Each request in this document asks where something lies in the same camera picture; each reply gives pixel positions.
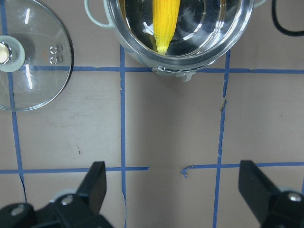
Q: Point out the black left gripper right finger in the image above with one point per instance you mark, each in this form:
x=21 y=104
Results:
x=273 y=207

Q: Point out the pale green electric pot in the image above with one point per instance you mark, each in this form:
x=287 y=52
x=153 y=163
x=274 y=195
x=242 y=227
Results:
x=205 y=31

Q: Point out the glass pot lid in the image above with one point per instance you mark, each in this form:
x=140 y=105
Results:
x=36 y=55

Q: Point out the yellow toy corn cob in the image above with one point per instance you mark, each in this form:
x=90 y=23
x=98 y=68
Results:
x=164 y=17

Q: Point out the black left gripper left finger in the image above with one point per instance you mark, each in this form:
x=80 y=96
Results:
x=80 y=209

